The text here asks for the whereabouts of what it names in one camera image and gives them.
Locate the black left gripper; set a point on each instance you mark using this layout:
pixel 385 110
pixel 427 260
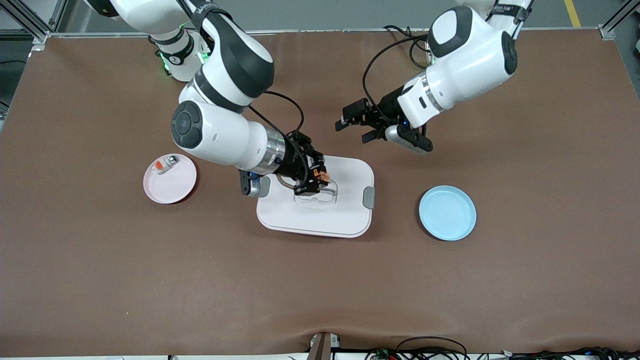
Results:
pixel 385 111

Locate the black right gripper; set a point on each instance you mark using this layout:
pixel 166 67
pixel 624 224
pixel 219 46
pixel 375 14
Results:
pixel 293 162

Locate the orange black push switch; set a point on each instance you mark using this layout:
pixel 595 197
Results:
pixel 324 176

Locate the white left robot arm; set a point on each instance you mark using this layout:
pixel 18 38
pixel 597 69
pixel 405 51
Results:
pixel 470 65

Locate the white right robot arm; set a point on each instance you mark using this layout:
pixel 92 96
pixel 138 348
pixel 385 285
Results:
pixel 220 135

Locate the white lidded storage box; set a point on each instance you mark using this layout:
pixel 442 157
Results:
pixel 320 220

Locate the light blue round plate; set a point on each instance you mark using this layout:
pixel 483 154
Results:
pixel 447 215

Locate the pink round plate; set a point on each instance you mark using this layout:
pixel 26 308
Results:
pixel 172 187

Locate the brown table mat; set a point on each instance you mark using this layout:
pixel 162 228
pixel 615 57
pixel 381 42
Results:
pixel 100 275

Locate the silver table edge rail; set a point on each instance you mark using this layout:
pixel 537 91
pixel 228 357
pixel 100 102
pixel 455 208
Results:
pixel 325 31

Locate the white orange switch module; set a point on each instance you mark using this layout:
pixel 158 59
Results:
pixel 162 166

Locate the metal table edge bracket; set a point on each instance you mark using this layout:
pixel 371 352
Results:
pixel 322 347

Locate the aluminium frame post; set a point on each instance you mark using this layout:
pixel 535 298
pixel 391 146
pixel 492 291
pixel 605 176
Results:
pixel 35 32
pixel 607 30

